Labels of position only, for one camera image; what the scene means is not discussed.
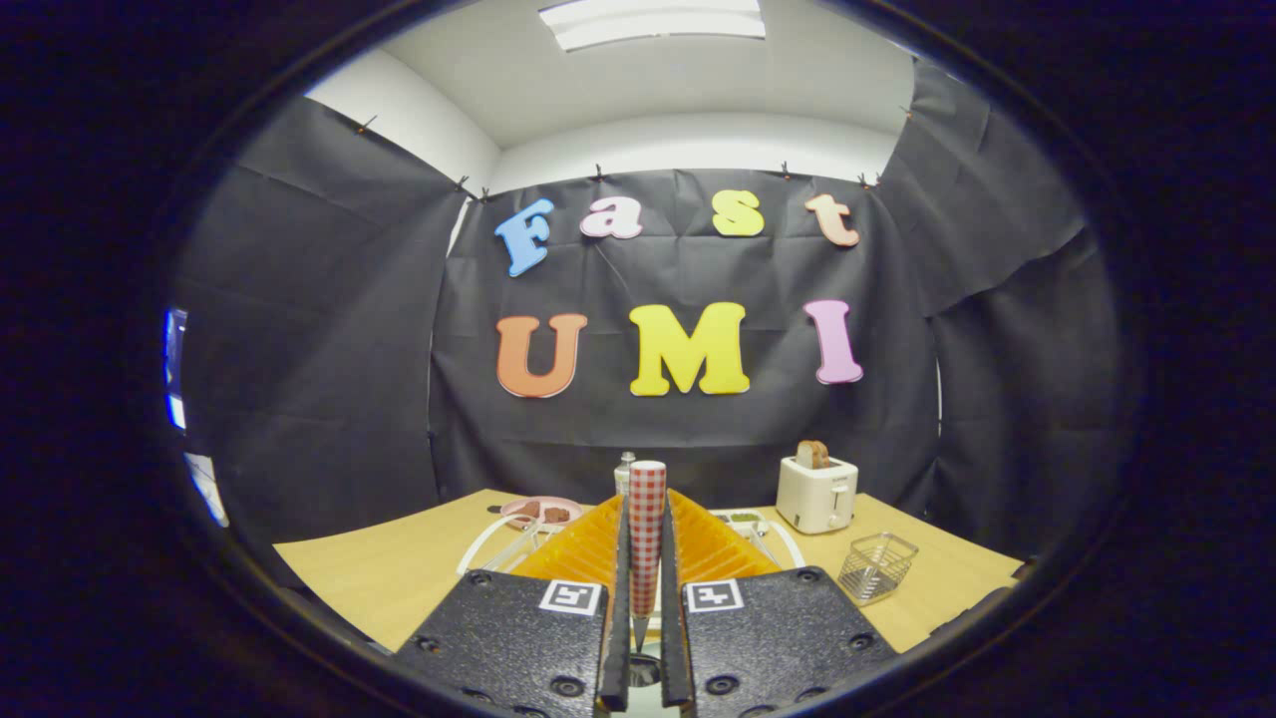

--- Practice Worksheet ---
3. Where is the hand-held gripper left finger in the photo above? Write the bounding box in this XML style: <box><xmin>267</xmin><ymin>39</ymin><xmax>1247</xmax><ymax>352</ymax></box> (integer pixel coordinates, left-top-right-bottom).
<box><xmin>394</xmin><ymin>494</ymin><xmax>631</xmax><ymax>718</ymax></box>

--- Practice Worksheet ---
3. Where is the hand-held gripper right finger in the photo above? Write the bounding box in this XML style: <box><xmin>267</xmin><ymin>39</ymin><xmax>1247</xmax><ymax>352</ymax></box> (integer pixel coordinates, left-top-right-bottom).
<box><xmin>658</xmin><ymin>489</ymin><xmax>903</xmax><ymax>718</ymax></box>

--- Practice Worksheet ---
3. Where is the white wire dish rack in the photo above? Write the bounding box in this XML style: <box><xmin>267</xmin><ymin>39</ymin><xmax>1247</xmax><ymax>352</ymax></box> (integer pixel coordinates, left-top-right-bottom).
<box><xmin>457</xmin><ymin>509</ymin><xmax>806</xmax><ymax>579</ymax></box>

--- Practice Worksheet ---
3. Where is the metal wire basket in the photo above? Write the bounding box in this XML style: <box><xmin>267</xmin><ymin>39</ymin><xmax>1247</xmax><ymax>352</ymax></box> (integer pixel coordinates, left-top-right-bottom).
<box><xmin>837</xmin><ymin>532</ymin><xmax>920</xmax><ymax>607</ymax></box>

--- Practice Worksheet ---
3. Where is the red checkered handle spoon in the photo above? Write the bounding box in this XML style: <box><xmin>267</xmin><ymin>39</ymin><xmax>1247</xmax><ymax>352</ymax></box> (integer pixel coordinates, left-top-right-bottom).
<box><xmin>626</xmin><ymin>460</ymin><xmax>667</xmax><ymax>689</ymax></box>

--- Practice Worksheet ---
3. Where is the pink plate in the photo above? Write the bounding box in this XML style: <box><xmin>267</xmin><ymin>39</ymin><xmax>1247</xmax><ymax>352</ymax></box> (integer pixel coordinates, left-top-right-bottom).
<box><xmin>500</xmin><ymin>497</ymin><xmax>584</xmax><ymax>530</ymax></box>

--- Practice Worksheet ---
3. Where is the white toaster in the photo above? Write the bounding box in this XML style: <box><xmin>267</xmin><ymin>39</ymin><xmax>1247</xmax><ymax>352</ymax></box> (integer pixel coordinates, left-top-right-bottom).
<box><xmin>776</xmin><ymin>454</ymin><xmax>859</xmax><ymax>535</ymax></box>

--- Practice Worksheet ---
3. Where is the black backdrop cloth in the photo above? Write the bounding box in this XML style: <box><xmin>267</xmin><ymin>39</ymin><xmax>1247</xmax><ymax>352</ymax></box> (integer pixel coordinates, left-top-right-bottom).
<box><xmin>169</xmin><ymin>60</ymin><xmax>1127</xmax><ymax>599</ymax></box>

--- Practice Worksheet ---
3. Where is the ceiling light panel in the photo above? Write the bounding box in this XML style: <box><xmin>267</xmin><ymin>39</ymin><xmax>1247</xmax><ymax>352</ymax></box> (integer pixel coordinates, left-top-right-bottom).
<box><xmin>538</xmin><ymin>0</ymin><xmax>767</xmax><ymax>53</ymax></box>

